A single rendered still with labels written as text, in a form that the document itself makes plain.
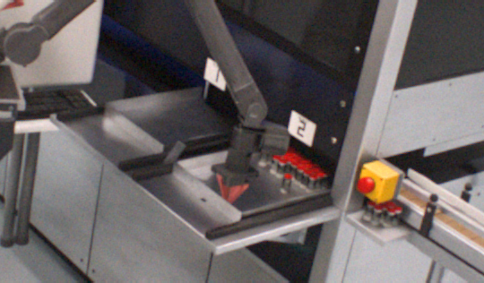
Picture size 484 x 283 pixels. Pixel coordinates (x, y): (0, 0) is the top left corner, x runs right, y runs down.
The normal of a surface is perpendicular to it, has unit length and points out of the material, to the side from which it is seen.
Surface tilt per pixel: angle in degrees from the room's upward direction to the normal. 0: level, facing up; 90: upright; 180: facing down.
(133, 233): 90
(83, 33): 90
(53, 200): 90
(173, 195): 0
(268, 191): 0
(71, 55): 90
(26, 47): 78
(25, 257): 0
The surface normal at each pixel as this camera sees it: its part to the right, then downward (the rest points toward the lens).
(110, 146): 0.17, -0.89
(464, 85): 0.63, 0.43
